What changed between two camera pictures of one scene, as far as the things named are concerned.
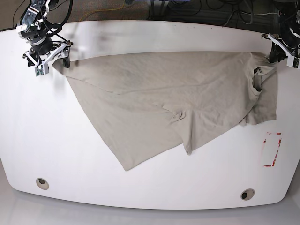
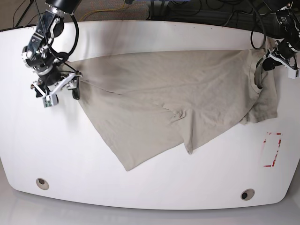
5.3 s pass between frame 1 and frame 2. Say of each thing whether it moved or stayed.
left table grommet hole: stayed
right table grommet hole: stayed
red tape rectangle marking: stayed
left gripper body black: moved
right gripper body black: moved
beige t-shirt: stayed
